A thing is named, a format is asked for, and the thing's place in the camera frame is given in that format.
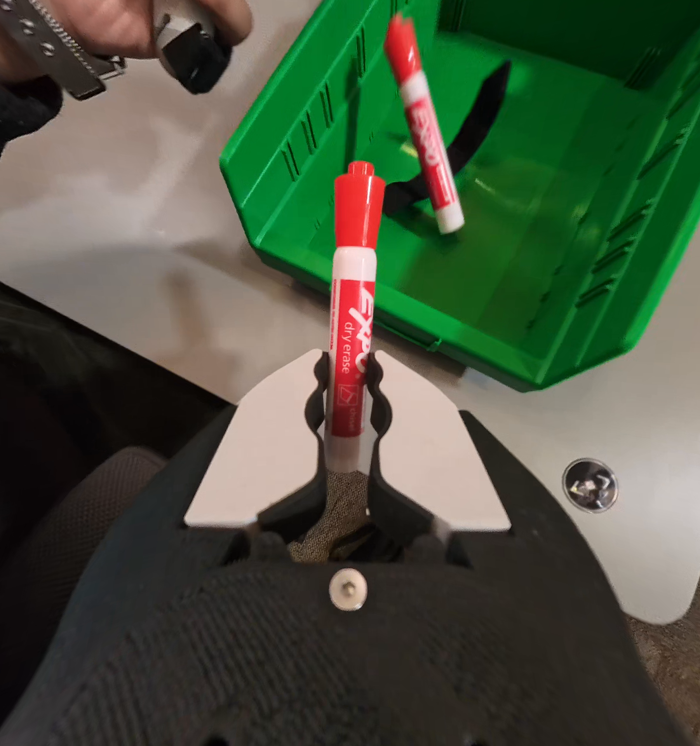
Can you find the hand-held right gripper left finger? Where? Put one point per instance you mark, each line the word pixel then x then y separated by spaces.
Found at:
pixel 262 460

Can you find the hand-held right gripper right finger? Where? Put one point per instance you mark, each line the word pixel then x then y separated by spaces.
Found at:
pixel 437 460

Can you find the red dry-erase marker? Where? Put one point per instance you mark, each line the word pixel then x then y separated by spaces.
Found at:
pixel 353 291
pixel 426 134

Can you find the green storage bin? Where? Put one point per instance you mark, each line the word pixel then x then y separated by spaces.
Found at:
pixel 530 262

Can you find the black hook-and-loop tie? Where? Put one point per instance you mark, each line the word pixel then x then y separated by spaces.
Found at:
pixel 478 116

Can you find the person's left forearm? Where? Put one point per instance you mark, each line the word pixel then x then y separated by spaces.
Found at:
pixel 6 116

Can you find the round metal desk grommet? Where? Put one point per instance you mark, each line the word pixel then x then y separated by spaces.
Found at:
pixel 590 485

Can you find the grey desk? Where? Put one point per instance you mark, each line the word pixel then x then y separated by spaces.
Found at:
pixel 152 233

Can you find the person's left hand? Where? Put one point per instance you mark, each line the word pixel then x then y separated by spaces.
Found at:
pixel 111 23

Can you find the grey mesh watch band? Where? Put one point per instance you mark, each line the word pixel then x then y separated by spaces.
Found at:
pixel 53 46

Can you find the grey chair seat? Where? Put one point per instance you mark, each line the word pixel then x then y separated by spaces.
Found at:
pixel 93 507

